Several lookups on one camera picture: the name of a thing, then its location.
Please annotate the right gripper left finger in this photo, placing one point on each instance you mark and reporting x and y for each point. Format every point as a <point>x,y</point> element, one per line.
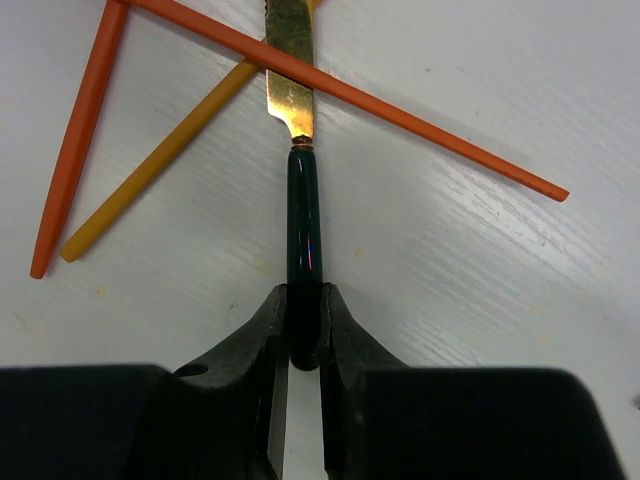
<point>239,420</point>

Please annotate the orange chopstick long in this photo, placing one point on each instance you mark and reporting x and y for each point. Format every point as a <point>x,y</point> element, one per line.
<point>310,76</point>

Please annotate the orange chopstick short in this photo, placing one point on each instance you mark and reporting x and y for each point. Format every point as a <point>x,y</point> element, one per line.
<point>78,135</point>

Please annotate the yellow orange chopstick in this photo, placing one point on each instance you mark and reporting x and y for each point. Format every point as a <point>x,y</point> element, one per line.
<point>157,161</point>

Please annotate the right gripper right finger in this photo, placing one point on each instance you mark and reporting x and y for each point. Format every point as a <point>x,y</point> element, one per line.
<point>347,354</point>

